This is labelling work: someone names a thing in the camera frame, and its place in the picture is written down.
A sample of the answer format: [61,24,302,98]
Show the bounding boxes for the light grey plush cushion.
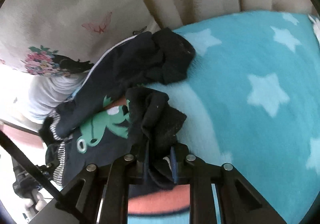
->
[23,73,87,124]

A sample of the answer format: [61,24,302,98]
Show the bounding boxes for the black cable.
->
[0,130,92,224]

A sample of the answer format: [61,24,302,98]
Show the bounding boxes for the beige floral print pillow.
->
[1,0,159,76]

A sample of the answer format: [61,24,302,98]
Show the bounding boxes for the striped navy child pants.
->
[39,28,196,189]

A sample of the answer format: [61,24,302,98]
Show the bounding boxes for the teal cartoon fleece blanket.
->
[151,11,319,223]

